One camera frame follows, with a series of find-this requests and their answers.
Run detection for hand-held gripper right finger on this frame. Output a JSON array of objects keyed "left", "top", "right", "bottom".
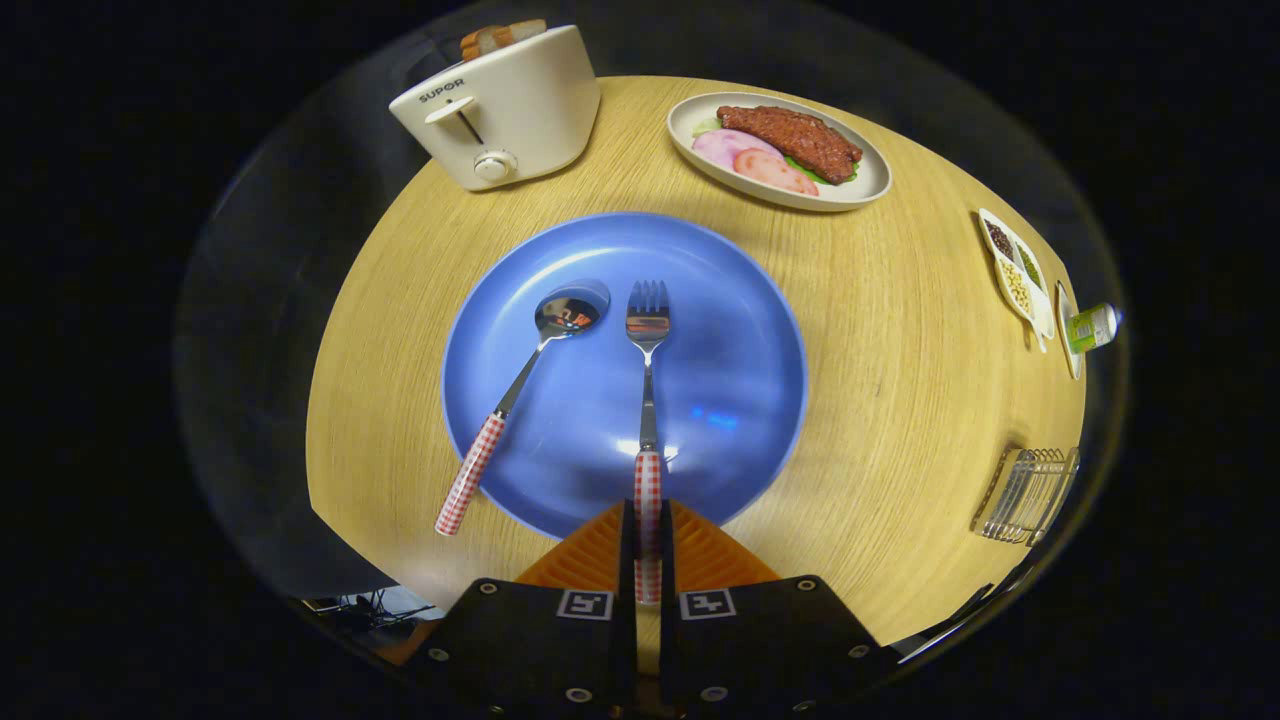
[{"left": 659, "top": 499, "right": 903, "bottom": 720}]

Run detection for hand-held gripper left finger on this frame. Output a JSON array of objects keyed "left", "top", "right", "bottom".
[{"left": 398, "top": 499, "right": 639, "bottom": 720}]

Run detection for fork with red checked handle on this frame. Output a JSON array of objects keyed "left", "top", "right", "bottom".
[{"left": 625, "top": 280, "right": 673, "bottom": 606}]

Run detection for spoon with red checked handle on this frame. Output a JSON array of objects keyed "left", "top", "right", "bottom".
[{"left": 434, "top": 279, "right": 612, "bottom": 538}]

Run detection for round blue plate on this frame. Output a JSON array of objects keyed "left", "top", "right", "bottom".
[{"left": 441, "top": 211, "right": 809, "bottom": 541}]

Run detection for green lettuce leaf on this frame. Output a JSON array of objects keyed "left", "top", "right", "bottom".
[{"left": 692, "top": 118, "right": 860, "bottom": 187}]

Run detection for pale pink ham slice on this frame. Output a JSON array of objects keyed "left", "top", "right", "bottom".
[{"left": 692, "top": 129, "right": 786, "bottom": 173}]

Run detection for oval beige food plate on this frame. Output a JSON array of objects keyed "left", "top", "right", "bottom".
[{"left": 667, "top": 92, "right": 892, "bottom": 213}]

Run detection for brown grilled meat piece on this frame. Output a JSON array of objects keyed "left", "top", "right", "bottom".
[{"left": 716, "top": 105, "right": 863, "bottom": 186}]

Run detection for small white dish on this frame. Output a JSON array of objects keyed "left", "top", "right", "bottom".
[{"left": 1055, "top": 282, "right": 1085, "bottom": 382}]

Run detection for white divided tray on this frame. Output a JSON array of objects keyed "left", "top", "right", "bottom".
[{"left": 978, "top": 208, "right": 1057, "bottom": 353}]

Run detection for cream white toaster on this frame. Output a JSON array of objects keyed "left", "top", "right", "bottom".
[{"left": 388, "top": 24, "right": 602, "bottom": 193}]

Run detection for green drink bottle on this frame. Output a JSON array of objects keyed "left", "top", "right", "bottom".
[{"left": 1066, "top": 303, "right": 1124, "bottom": 356}]

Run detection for toasted bread slices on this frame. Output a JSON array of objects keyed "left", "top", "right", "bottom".
[{"left": 459, "top": 19, "right": 549, "bottom": 62}]

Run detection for metal wire cutlery basket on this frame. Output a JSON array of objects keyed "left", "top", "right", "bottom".
[{"left": 970, "top": 446, "right": 1082, "bottom": 547}]

